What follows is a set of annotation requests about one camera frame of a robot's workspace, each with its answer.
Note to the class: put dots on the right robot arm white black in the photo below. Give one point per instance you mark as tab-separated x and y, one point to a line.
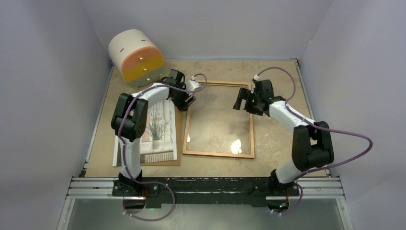
311	143

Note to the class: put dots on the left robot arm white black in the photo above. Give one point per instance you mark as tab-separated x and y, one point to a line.
129	120

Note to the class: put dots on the round three-drawer cabinet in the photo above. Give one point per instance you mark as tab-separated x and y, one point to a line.
137	59

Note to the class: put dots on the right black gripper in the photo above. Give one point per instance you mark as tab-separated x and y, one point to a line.
243	94

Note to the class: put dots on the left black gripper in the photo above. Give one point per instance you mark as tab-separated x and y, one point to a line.
183	105

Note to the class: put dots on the clear glass pane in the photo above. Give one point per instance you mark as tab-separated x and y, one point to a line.
219	127

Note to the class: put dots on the wooden picture frame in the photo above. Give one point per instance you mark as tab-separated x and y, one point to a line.
219	155

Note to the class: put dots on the black aluminium mounting rail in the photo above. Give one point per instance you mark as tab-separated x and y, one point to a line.
253	191

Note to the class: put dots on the brown frame backing board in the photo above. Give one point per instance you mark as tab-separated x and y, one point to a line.
179	143

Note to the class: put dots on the plant photo print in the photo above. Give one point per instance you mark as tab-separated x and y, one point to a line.
158	133

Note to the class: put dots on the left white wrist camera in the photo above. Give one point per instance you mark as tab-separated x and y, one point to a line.
192	86

